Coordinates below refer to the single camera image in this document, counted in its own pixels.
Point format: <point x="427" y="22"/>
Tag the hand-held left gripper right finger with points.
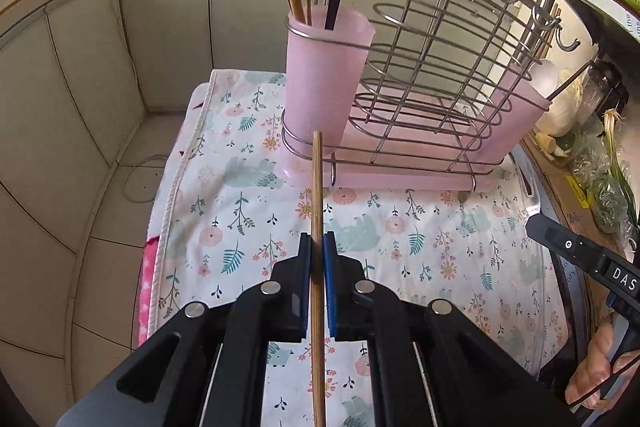
<point x="331" y="287"/>

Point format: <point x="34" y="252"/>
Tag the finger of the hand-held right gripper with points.
<point x="575" y="247"/>

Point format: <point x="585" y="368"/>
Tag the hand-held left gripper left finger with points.
<point x="305" y="287"/>

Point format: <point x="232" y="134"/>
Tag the short pink utensil cup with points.
<point x="520" y="107"/>

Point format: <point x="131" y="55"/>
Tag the tall pink utensil cup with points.
<point x="320" y="72"/>

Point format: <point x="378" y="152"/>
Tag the person's right hand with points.
<point x="595" y="372"/>

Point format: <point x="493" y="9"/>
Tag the bag of green vegetables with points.
<point x="605" y="187"/>

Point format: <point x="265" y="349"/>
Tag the floral print cloth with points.
<point x="240" y="207"/>

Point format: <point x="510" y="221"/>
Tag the pink drip tray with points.
<point x="400" y="179"/>

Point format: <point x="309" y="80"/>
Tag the white plastic bag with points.
<point x="560" y="112"/>

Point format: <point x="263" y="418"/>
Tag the pink dotted towel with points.
<point x="147" y="292"/>

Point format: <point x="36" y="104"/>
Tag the black blender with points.
<point x="607" y="87"/>

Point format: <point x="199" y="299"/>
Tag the dark grey appliance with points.
<point x="600" y="22"/>

